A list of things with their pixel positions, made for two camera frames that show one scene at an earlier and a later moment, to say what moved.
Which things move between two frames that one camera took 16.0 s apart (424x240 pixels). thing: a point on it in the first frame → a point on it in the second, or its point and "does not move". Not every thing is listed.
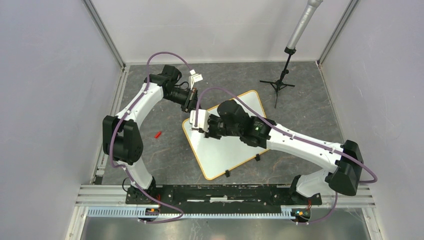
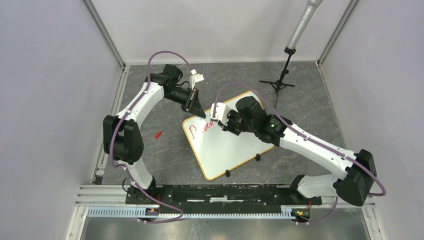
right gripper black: [209, 134] → [228, 127]
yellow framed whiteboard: [218, 156] does not move
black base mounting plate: [219, 198] does not move
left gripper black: [191, 101] does not move
